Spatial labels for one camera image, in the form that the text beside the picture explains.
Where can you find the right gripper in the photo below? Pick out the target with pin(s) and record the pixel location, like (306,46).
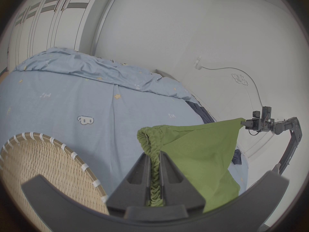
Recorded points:
(253,124)

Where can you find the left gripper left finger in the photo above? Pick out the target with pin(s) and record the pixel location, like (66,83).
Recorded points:
(132,194)

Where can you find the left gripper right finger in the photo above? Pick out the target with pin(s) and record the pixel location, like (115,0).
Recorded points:
(178,194)

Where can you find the green shorts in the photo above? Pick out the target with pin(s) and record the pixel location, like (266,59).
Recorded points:
(205,153)

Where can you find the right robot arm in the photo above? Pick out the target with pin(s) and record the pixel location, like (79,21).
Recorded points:
(293,139)

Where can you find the dark blue garment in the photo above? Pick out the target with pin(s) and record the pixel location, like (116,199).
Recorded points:
(200,111)

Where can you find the round woven basket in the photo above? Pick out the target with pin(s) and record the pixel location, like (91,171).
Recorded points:
(43,165)

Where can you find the bed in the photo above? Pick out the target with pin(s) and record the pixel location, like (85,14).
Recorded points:
(72,110)

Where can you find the grey bedside table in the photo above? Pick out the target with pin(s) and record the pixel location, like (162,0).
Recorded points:
(164,73)

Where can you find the pale blue quilt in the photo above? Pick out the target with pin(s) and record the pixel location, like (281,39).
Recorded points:
(96,69)

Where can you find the white wardrobe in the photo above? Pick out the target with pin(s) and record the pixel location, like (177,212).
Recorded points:
(48,20)

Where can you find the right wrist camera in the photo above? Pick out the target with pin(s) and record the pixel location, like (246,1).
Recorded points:
(256,114)

